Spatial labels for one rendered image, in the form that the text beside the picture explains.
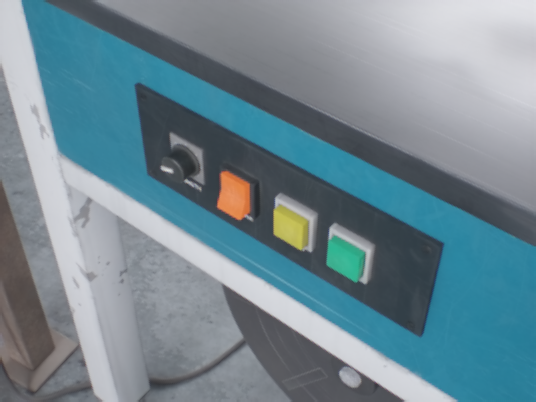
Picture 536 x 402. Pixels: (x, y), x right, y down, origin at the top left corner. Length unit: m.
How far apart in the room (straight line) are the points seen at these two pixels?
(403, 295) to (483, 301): 0.06
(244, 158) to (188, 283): 0.81
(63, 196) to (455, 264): 0.43
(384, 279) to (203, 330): 0.77
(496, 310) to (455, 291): 0.03
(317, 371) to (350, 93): 0.58
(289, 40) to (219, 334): 0.80
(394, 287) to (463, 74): 0.14
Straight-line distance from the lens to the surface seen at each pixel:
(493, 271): 0.46
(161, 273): 1.35
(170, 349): 1.25
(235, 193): 0.54
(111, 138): 0.66
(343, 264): 0.51
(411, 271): 0.49
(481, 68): 0.51
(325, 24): 0.54
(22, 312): 1.17
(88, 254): 0.85
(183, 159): 0.57
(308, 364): 1.01
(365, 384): 0.89
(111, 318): 0.94
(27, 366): 1.26
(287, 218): 0.52
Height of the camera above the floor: 1.02
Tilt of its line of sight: 45 degrees down
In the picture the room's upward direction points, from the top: straight up
